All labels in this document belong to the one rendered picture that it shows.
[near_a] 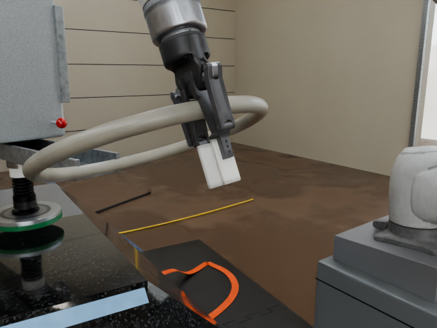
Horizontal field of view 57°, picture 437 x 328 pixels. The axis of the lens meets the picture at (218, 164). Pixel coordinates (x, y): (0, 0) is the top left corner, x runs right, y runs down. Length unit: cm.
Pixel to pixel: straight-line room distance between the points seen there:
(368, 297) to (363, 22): 520
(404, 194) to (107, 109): 591
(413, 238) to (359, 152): 495
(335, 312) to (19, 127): 108
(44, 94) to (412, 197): 109
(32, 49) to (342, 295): 115
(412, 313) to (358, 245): 23
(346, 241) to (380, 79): 477
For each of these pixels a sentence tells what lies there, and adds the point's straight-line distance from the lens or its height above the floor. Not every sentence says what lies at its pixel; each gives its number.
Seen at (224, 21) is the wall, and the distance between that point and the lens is 797.
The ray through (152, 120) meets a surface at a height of 130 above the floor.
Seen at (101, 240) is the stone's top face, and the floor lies 87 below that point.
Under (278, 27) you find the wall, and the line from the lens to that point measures 722.
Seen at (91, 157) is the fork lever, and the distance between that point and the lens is 114.
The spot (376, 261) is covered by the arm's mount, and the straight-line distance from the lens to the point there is 125.
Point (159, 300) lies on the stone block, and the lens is 106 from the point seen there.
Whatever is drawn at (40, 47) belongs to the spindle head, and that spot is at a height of 144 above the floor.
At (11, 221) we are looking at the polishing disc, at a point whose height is 93.
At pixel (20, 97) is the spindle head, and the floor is 130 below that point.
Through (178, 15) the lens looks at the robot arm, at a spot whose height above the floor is 145.
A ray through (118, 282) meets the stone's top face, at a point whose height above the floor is 87.
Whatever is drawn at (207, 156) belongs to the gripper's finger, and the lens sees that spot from 64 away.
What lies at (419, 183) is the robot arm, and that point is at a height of 108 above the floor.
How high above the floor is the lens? 137
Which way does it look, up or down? 13 degrees down
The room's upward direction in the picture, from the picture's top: straight up
